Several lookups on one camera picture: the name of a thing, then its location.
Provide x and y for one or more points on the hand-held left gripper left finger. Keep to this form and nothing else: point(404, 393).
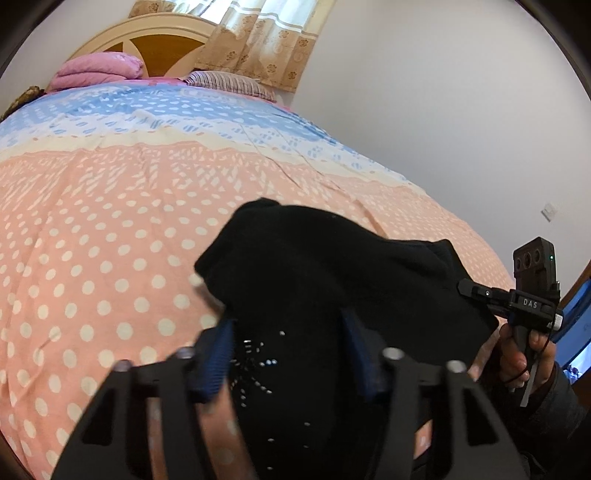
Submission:
point(217, 360)

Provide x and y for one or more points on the blue printed object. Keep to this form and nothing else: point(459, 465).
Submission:
point(579, 332)

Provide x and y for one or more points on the brown fuzzy object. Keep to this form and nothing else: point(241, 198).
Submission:
point(21, 101)

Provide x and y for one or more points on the striped pillow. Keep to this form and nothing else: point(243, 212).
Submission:
point(226, 83)

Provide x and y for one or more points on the person's right hand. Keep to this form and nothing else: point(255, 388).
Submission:
point(512, 360)

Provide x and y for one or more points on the brown wooden furniture edge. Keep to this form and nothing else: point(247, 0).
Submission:
point(575, 288)

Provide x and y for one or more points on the black pants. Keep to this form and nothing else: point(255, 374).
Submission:
point(314, 277)

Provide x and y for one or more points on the pink blue dotted bedspread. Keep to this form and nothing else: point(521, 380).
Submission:
point(115, 207)

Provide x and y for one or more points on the wooden bed headboard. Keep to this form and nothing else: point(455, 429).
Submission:
point(152, 41)

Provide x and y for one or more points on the pink folded quilt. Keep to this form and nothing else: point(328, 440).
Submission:
point(97, 71)

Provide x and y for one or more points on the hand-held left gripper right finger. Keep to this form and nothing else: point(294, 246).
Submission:
point(364, 364)

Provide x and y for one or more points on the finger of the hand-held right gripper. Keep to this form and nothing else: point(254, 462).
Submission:
point(485, 295)

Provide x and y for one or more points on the person's right forearm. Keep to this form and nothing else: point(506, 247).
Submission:
point(554, 429)

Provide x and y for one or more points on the beige patterned curtain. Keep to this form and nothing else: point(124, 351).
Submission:
point(263, 50)

